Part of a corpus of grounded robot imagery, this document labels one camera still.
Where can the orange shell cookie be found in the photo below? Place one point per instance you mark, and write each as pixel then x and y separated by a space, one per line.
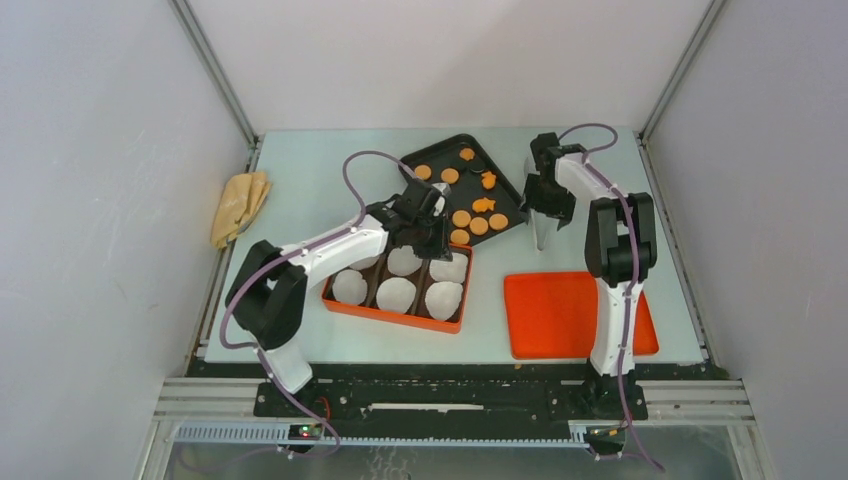
pixel 467 154

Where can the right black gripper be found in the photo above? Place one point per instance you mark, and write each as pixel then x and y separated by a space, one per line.
pixel 561 211

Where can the white paper cup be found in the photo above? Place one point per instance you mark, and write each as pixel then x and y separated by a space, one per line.
pixel 350 287
pixel 365 264
pixel 442 299
pixel 396 295
pixel 403 262
pixel 453 270

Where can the orange compartment box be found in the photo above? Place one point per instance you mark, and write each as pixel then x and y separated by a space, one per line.
pixel 417 316

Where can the orange box lid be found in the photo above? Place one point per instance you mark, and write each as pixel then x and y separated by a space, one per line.
pixel 551 315

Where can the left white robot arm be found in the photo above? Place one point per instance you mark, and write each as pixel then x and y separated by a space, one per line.
pixel 267 297

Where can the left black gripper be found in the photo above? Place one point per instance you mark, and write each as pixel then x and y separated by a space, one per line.
pixel 440 249

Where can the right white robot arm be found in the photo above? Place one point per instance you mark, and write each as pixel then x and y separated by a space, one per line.
pixel 620 249

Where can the tan cloth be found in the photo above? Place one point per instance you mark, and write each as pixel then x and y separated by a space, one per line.
pixel 243 197

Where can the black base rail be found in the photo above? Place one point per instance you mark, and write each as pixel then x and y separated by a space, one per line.
pixel 457 401

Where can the orange fish cookie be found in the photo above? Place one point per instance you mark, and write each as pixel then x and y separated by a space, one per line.
pixel 483 205
pixel 488 180

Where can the metal tongs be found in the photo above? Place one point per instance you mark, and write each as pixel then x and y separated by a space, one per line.
pixel 540 195

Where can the black cookie tray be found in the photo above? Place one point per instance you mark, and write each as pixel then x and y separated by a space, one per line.
pixel 445 154

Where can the round orange cookie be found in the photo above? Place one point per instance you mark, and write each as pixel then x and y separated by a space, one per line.
pixel 478 226
pixel 459 237
pixel 449 176
pixel 423 172
pixel 461 218
pixel 498 222

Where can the black sandwich cookie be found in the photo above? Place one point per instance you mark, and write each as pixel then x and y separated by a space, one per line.
pixel 476 166

